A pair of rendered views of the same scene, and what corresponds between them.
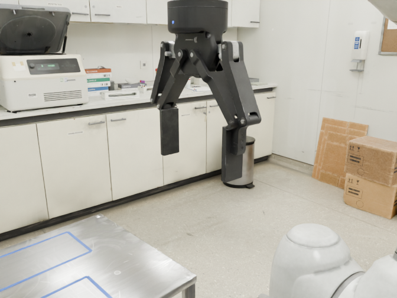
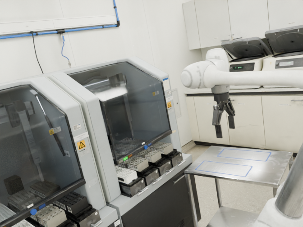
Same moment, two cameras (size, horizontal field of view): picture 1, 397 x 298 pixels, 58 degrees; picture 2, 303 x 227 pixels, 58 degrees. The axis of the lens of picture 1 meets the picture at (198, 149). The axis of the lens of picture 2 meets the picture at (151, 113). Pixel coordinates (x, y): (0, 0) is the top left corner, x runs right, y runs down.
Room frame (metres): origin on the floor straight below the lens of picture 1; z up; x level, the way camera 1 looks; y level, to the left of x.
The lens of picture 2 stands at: (-0.03, -1.27, 1.69)
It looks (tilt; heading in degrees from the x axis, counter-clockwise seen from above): 14 degrees down; 84
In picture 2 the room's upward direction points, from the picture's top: 11 degrees counter-clockwise
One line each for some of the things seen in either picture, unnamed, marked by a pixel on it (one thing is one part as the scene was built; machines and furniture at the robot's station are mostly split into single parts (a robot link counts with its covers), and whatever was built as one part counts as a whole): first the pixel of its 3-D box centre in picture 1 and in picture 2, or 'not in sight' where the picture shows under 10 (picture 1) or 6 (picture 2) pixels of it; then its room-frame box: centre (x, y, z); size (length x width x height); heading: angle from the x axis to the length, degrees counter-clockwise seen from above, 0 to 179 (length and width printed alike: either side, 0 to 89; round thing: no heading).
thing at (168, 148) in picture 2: not in sight; (167, 149); (0.28, 0.81, 0.85); 0.12 x 0.02 x 0.06; 38
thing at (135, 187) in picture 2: not in sight; (108, 177); (-0.23, 0.70, 0.78); 0.73 x 0.14 x 0.09; 129
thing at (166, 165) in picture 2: not in sight; (136, 161); (0.01, 0.89, 0.78); 0.73 x 0.14 x 0.09; 129
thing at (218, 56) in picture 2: not in sight; (215, 65); (0.46, -0.01, 1.54); 0.13 x 0.11 x 0.16; 33
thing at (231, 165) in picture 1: (232, 152); (218, 131); (0.42, -0.04, 1.22); 0.03 x 0.01 x 0.07; 129
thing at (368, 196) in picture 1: (374, 190); not in sight; (2.78, -1.50, 0.14); 0.41 x 0.31 x 0.28; 43
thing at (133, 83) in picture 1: (132, 85); not in sight; (3.32, 0.61, 0.97); 0.24 x 0.12 x 0.13; 118
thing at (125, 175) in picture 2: not in sight; (118, 174); (-0.14, 0.59, 0.83); 0.30 x 0.10 x 0.06; 129
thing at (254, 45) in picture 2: not in sight; (246, 61); (1.80, 2.33, 1.22); 0.62 x 0.56 x 0.64; 37
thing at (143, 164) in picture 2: not in sight; (142, 165); (0.04, 0.61, 0.85); 0.12 x 0.02 x 0.06; 40
